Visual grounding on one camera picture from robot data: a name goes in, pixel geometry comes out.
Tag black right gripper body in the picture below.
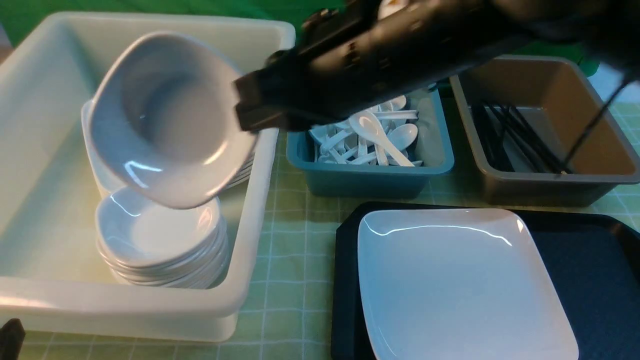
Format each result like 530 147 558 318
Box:
265 0 526 128

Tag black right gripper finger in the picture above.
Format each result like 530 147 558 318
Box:
234 70 290 133

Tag white soup spoon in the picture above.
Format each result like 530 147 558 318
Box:
347 111 414 167

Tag white bowl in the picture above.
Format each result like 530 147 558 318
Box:
88 30 258 209

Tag white square rice plate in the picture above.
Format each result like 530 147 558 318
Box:
358 208 579 360

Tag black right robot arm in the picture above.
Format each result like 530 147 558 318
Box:
235 0 639 132

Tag pile of white spoons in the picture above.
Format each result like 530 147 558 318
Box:
308 95 423 167

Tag stack of white square plates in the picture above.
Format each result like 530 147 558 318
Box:
81 97 261 202

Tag teal plastic bin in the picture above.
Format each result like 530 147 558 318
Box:
286 88 455 199

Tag black chopsticks in bin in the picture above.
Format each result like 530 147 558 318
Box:
470 99 573 174

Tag stack of white bowls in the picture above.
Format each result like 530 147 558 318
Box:
94 187 231 290

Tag green checkered tablecloth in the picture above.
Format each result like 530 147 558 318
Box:
19 96 639 360

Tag green backdrop cloth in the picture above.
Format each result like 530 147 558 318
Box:
0 0 624 98

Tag large white plastic tub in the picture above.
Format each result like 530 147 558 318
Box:
0 12 296 342

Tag black serving tray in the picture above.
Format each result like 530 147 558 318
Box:
330 202 640 360

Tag black object bottom left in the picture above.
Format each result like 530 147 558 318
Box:
0 317 26 360

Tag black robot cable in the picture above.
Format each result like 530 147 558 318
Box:
560 75 636 171

